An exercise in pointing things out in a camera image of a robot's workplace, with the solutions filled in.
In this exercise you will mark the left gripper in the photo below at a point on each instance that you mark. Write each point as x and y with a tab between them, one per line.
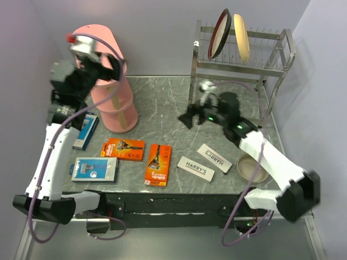
110	73

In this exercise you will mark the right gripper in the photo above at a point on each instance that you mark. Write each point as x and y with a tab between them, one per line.
187	118

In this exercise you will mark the pink three-tier shelf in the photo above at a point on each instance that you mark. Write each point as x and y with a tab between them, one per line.
118	114

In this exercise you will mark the orange gillette box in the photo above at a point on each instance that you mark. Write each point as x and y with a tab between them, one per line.
123	149
157	169

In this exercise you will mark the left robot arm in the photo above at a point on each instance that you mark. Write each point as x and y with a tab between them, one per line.
43	198

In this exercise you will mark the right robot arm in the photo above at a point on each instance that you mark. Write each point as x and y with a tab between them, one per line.
299	190

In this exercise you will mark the white Harry's box right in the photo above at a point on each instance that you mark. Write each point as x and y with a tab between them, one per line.
215	158

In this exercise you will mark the white harry's box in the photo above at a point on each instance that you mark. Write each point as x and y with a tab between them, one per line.
215	158
196	169

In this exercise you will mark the blue razor box upper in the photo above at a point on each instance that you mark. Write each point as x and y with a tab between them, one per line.
89	125

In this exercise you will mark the white Harry's box left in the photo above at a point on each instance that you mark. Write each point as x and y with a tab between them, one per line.
196	169

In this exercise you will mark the beige bowl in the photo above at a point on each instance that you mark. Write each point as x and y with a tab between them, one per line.
246	166

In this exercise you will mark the dark red plate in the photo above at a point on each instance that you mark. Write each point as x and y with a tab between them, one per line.
220	34

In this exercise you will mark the cream yellow plate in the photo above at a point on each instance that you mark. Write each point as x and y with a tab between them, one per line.
241	38

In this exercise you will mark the blue Harry's razor box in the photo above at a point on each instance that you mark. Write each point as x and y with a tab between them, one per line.
93	169

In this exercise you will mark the metal dish rack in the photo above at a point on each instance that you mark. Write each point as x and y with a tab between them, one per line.
272	55

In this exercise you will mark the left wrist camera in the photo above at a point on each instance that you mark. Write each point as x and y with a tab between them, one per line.
83	47

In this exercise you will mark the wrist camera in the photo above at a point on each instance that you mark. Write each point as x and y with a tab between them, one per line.
83	47
206	87

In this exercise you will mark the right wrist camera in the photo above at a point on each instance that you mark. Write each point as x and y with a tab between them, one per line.
206	87

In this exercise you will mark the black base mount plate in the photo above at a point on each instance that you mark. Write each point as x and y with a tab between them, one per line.
117	204

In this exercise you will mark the aluminium rail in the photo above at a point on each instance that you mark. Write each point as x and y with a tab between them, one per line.
251	216

